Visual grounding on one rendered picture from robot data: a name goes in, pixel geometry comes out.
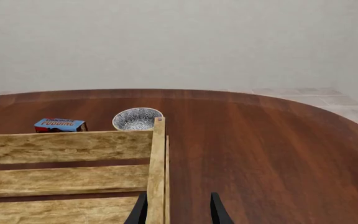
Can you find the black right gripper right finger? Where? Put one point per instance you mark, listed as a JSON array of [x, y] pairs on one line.
[[219, 212]]

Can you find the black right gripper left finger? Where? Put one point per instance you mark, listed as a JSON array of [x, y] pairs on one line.
[[138, 213]]

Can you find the wooden slat tray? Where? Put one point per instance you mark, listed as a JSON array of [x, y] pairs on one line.
[[73, 177]]

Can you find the patterned blue-white bowl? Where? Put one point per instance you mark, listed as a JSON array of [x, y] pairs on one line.
[[135, 120]]

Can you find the blue chocolate pudding box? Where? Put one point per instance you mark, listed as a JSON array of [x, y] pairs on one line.
[[59, 125]]

